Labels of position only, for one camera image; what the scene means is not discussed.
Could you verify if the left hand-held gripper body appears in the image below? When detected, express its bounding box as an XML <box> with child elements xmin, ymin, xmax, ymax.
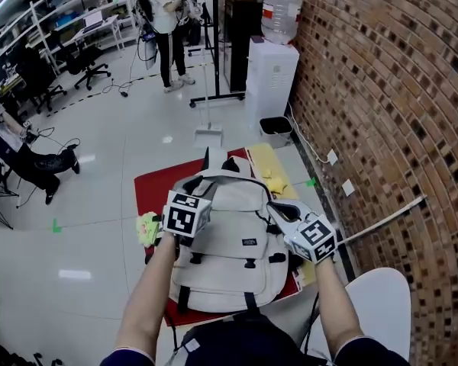
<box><xmin>160</xmin><ymin>190</ymin><xmax>214</xmax><ymax>248</ymax></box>

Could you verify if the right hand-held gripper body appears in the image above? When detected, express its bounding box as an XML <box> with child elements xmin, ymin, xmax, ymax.
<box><xmin>283</xmin><ymin>201</ymin><xmax>337</xmax><ymax>265</ymax></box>

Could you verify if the beige backpack bag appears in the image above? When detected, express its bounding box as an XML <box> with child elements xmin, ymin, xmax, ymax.
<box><xmin>169</xmin><ymin>156</ymin><xmax>291</xmax><ymax>315</ymax></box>

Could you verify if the person's right forearm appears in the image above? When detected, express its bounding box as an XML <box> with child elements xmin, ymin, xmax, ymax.
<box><xmin>312</xmin><ymin>256</ymin><xmax>367</xmax><ymax>360</ymax></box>

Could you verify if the person's left forearm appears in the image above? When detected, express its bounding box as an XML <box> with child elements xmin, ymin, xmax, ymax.
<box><xmin>114</xmin><ymin>231</ymin><xmax>177</xmax><ymax>360</ymax></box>

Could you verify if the yellow crumpled cloth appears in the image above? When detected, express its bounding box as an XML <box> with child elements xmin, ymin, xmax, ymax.
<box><xmin>261</xmin><ymin>167</ymin><xmax>290</xmax><ymax>194</ymax></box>

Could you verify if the green yellow plush toy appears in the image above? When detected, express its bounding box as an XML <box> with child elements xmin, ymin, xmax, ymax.
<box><xmin>135</xmin><ymin>211</ymin><xmax>164</xmax><ymax>249</ymax></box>

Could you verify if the yellow mat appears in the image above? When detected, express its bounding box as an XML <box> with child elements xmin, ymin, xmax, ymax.
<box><xmin>247</xmin><ymin>142</ymin><xmax>318</xmax><ymax>286</ymax></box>

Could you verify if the white bin with black liner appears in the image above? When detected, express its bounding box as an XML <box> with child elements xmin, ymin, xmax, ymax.
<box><xmin>258</xmin><ymin>116</ymin><xmax>295</xmax><ymax>149</ymax></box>

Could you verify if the white plastic chair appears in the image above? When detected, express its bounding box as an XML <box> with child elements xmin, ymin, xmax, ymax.
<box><xmin>300</xmin><ymin>267</ymin><xmax>412</xmax><ymax>362</ymax></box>

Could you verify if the person's dark clothing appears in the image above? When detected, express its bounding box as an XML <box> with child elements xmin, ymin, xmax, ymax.
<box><xmin>98</xmin><ymin>310</ymin><xmax>410</xmax><ymax>366</ymax></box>

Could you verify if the white water dispenser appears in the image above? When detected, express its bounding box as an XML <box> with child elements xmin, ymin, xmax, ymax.
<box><xmin>244</xmin><ymin>36</ymin><xmax>301</xmax><ymax>130</ymax></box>

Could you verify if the black cabinet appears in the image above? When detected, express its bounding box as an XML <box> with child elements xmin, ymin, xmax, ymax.
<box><xmin>223</xmin><ymin>0</ymin><xmax>265</xmax><ymax>93</ymax></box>

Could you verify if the black rolling stand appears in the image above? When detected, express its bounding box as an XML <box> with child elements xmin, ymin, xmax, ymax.
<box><xmin>189</xmin><ymin>0</ymin><xmax>246</xmax><ymax>109</ymax></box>

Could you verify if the black office chair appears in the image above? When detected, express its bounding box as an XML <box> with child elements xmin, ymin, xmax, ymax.
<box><xmin>15</xmin><ymin>47</ymin><xmax>69</xmax><ymax>114</ymax></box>
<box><xmin>52</xmin><ymin>30</ymin><xmax>112</xmax><ymax>92</ymax></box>

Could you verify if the clear water bottle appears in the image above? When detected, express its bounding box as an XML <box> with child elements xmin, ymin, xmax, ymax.
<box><xmin>260</xmin><ymin>0</ymin><xmax>305</xmax><ymax>46</ymax></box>

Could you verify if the white desk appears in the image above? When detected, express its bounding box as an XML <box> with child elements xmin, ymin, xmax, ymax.
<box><xmin>55</xmin><ymin>13</ymin><xmax>125</xmax><ymax>55</ymax></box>

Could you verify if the open laptop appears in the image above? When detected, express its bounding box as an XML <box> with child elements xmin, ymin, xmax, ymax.
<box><xmin>82</xmin><ymin>10</ymin><xmax>105</xmax><ymax>31</ymax></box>

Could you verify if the white shelving rack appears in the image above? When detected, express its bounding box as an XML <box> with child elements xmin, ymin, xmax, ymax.
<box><xmin>0</xmin><ymin>0</ymin><xmax>139</xmax><ymax>76</ymax></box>

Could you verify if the white cable duct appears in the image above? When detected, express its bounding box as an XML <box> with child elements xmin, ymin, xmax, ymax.
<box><xmin>335</xmin><ymin>194</ymin><xmax>428</xmax><ymax>246</ymax></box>

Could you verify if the white wall cable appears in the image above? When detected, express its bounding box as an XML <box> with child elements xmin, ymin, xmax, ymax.
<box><xmin>285</xmin><ymin>103</ymin><xmax>329</xmax><ymax>164</ymax></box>

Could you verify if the white long-handled dustpan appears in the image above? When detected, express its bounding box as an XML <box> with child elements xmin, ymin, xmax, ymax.
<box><xmin>193</xmin><ymin>48</ymin><xmax>224</xmax><ymax>150</ymax></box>

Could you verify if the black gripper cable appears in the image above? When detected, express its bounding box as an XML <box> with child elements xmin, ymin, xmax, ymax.
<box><xmin>299</xmin><ymin>291</ymin><xmax>321</xmax><ymax>355</ymax></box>

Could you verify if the black floor cable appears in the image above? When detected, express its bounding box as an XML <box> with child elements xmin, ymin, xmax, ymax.
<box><xmin>100</xmin><ymin>36</ymin><xmax>146</xmax><ymax>98</ymax></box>

